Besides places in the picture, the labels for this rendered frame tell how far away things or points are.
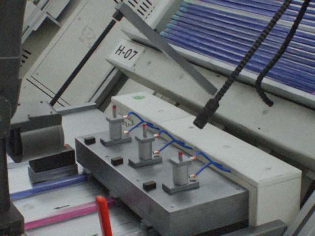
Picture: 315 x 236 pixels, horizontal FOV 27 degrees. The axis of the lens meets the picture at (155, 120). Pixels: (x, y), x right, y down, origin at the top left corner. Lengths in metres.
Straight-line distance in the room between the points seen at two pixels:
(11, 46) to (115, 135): 0.44
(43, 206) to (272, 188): 0.36
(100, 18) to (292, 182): 1.47
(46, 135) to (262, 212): 0.34
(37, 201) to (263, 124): 0.39
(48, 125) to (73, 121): 0.62
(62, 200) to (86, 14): 1.31
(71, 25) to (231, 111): 1.24
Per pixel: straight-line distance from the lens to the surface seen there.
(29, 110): 0.81
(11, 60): 0.73
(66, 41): 2.29
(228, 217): 0.95
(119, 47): 1.53
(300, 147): 0.99
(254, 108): 1.09
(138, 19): 1.07
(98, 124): 1.41
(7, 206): 0.83
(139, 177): 0.99
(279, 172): 0.96
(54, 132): 0.82
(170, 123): 1.16
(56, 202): 1.07
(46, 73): 2.29
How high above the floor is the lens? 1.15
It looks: 4 degrees up
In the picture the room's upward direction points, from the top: 36 degrees clockwise
